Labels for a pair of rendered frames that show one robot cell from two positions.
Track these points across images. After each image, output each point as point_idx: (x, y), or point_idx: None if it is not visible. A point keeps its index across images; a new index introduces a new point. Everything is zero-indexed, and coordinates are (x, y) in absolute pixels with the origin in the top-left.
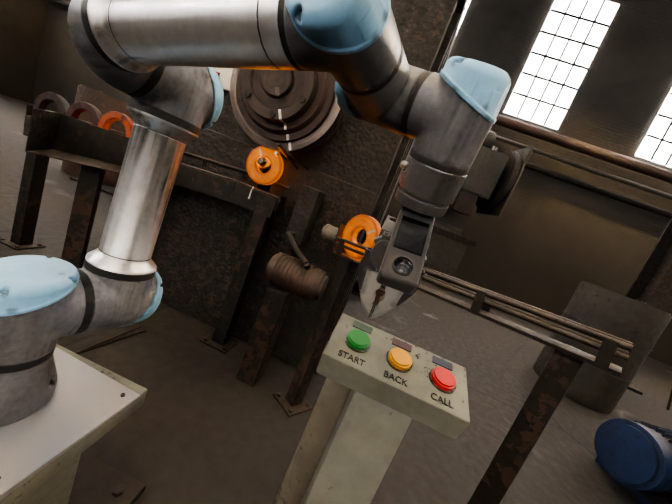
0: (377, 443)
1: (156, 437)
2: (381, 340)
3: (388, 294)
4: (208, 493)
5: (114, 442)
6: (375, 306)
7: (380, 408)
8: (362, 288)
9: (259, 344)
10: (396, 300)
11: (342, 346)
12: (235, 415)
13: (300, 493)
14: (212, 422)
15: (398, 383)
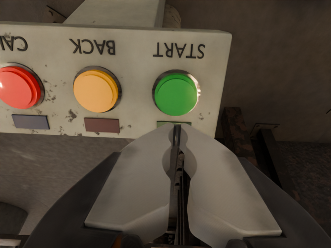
0: (105, 4)
1: (282, 36)
2: (136, 117)
3: (152, 170)
4: (228, 15)
5: (312, 17)
6: (172, 145)
7: (110, 22)
8: (238, 162)
9: (238, 134)
10: (121, 163)
11: (200, 68)
12: (229, 79)
13: (166, 23)
14: (245, 66)
15: (85, 38)
